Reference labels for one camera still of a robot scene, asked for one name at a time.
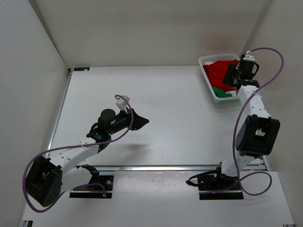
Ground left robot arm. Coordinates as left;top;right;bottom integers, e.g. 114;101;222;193
25;109;149;207

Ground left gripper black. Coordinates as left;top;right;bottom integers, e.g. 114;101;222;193
108;106;149;135

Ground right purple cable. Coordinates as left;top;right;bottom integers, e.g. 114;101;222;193
198;47;285;196

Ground blue label sticker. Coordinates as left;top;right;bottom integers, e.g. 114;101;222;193
73;67;90;71

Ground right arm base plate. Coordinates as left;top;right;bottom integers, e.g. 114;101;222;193
186;169;244;201

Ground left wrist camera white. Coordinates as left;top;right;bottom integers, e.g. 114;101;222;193
115;95;130;113

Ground red t shirt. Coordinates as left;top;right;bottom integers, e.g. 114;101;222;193
203;60;238;92

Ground green t shirt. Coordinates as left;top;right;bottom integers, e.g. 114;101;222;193
212;87;232;98

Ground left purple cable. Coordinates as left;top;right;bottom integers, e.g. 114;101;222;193
22;94;134;213

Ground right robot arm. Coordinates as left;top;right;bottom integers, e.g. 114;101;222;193
186;57;280;194

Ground white plastic basket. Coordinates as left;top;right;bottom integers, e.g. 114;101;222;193
198;53;240;104

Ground white t shirt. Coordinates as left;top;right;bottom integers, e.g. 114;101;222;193
204;61;214;65

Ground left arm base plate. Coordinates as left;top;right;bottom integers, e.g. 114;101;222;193
69;171;114;199

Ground purple cable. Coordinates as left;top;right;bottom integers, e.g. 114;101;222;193
198;47;285;196
22;94;134;213

